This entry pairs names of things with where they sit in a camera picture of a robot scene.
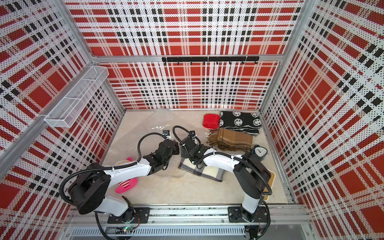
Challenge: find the black smiley face scarf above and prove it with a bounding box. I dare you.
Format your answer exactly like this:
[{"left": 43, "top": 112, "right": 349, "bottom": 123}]
[{"left": 219, "top": 111, "right": 262, "bottom": 136}]

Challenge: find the red knitted scarf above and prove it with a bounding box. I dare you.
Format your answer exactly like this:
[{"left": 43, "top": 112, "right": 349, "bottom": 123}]
[{"left": 202, "top": 114, "right": 220, "bottom": 130}]

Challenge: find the brown plaid scarf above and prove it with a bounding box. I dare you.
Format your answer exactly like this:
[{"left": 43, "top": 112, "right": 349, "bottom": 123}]
[{"left": 207, "top": 128, "right": 253, "bottom": 152}]

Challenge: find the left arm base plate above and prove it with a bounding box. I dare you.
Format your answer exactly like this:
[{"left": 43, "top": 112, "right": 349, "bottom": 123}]
[{"left": 108, "top": 208, "right": 151, "bottom": 224}]

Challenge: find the black wall hook rail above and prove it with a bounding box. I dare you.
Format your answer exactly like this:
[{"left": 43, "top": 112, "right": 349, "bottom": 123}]
[{"left": 162, "top": 56, "right": 260, "bottom": 64}]

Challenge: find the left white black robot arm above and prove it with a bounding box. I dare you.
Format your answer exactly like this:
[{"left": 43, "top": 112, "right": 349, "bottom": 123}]
[{"left": 59, "top": 133, "right": 180, "bottom": 217}]

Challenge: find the cream grey plaid scarf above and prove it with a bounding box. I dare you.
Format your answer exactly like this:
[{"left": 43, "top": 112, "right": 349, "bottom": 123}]
[{"left": 179, "top": 158, "right": 226, "bottom": 182}]

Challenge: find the teal alarm clock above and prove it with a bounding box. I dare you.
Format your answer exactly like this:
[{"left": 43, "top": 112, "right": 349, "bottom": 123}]
[{"left": 251, "top": 145, "right": 268, "bottom": 162}]

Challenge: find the clear plastic vacuum bag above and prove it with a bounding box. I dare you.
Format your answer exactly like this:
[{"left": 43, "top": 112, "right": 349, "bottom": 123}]
[{"left": 103, "top": 109, "right": 203, "bottom": 179}]

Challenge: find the aluminium front rail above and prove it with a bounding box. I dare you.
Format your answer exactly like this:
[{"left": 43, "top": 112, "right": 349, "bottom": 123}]
[{"left": 59, "top": 204, "right": 317, "bottom": 240}]

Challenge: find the white wire mesh basket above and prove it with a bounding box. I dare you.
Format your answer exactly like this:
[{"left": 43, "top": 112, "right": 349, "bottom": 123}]
[{"left": 44, "top": 66, "right": 109, "bottom": 128}]

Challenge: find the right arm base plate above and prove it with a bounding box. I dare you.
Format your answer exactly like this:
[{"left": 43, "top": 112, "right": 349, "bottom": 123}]
[{"left": 228, "top": 207, "right": 269, "bottom": 223}]

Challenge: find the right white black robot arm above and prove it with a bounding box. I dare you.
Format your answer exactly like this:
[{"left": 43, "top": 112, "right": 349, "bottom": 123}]
[{"left": 181, "top": 140, "right": 273, "bottom": 215}]

